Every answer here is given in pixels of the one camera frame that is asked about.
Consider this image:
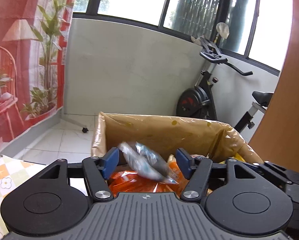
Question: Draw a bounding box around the orange chip bag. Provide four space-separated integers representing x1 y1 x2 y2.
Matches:
107 155 188 197

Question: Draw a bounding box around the yellow chip bag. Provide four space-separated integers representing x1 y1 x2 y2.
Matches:
228 153 245 163

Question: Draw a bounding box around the silver foil snack packet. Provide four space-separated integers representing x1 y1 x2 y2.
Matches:
118 142 178 184

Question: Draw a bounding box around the backdrop stand wheeled foot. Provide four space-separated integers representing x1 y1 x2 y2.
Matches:
62 113 89 133

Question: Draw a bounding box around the cardboard box with plastic liner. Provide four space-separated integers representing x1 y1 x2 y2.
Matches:
90 111 264 196

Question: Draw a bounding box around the black exercise bike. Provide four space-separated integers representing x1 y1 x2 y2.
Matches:
175 22 275 133

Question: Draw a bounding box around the wooden board panel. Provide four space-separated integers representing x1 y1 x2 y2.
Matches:
249 0 299 172

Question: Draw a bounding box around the checkered floral tablecloth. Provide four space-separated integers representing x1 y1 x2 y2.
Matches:
0 155 45 239

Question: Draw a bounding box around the pink printed backdrop cloth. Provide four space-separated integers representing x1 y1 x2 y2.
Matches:
0 0 75 149

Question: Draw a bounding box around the black framed window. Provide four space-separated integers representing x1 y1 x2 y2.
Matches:
74 0 293 75

